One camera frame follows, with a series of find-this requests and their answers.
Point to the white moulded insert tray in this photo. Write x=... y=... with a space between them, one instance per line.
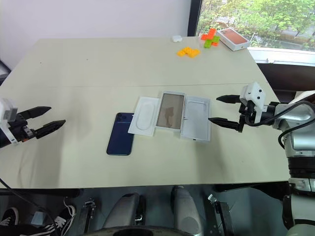
x=144 y=115

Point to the pale blue small packet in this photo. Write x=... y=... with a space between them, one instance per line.
x=39 y=218

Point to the small red building block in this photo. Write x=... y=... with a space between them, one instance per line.
x=215 y=44

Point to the long white box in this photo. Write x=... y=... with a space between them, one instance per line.
x=169 y=110

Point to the dark blue smartphone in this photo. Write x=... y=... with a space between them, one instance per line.
x=119 y=140

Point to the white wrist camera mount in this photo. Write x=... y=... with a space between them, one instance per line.
x=256 y=92
x=7 y=110

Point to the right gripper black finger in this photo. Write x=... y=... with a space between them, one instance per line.
x=227 y=122
x=230 y=98

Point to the yellow building block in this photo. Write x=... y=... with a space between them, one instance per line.
x=182 y=52
x=194 y=54

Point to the black metal strut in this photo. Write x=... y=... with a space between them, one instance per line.
x=86 y=218
x=221 y=216

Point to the dark window frame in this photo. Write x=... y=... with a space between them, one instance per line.
x=194 y=17

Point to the white window sill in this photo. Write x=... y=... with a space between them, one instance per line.
x=283 y=55

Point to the white earbuds case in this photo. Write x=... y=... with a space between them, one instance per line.
x=176 y=38

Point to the grey rounded leg shell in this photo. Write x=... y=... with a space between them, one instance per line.
x=123 y=211
x=187 y=211

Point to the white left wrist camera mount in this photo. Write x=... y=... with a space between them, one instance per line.
x=7 y=110

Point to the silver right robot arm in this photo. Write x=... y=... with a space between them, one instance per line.
x=300 y=118

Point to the black and white sneaker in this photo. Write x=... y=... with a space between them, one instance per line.
x=9 y=216
x=65 y=218

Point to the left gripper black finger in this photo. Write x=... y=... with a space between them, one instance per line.
x=37 y=111
x=50 y=126

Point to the orange box with white rim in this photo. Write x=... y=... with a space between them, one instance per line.
x=233 y=39

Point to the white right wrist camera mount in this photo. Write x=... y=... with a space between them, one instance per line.
x=256 y=92

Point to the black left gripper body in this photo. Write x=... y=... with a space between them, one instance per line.
x=22 y=130

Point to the orange building block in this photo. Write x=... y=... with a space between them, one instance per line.
x=209 y=34

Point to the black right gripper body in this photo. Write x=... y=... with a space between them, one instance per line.
x=248 y=114

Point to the green building block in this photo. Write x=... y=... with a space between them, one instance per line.
x=209 y=43

